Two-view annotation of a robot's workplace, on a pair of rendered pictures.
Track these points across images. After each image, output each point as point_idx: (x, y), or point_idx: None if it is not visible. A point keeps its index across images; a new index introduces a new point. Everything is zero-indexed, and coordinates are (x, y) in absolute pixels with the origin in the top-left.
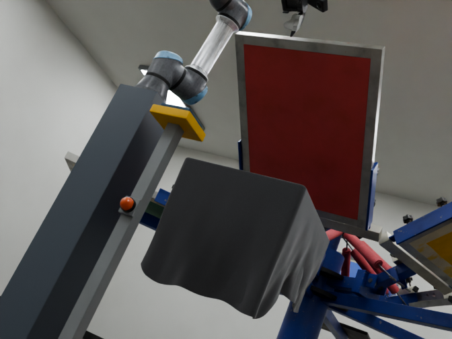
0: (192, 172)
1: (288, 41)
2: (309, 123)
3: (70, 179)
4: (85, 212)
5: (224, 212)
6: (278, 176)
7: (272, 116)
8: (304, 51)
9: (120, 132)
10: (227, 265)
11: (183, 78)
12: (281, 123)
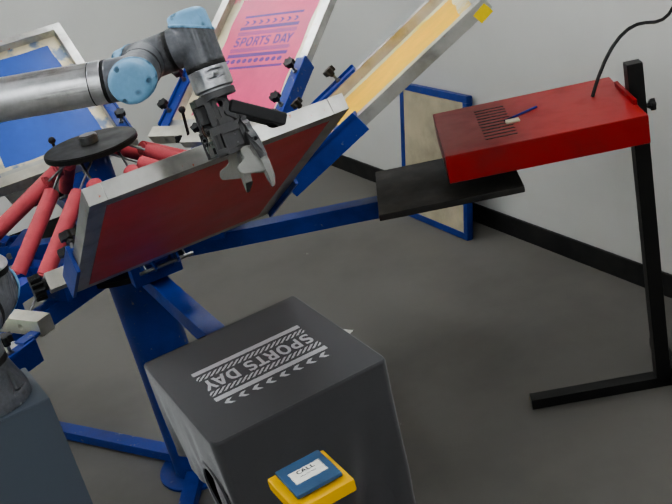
0: (242, 453)
1: (198, 166)
2: (211, 199)
3: None
4: None
5: None
6: (144, 252)
7: (146, 225)
8: (225, 160)
9: (56, 497)
10: (358, 490)
11: (3, 310)
12: (162, 221)
